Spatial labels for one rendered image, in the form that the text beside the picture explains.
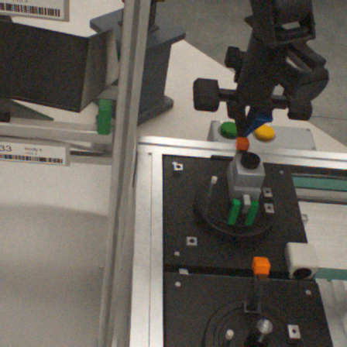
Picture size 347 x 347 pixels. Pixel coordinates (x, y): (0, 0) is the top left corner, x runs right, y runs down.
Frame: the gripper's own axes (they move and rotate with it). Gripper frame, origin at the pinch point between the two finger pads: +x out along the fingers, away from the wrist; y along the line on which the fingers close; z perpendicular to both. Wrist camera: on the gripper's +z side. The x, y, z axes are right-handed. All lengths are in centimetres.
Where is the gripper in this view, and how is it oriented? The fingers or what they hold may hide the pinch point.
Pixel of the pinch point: (244, 123)
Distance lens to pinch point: 91.0
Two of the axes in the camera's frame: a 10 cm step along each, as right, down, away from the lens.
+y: -9.9, -0.9, -1.1
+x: -1.4, 6.9, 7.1
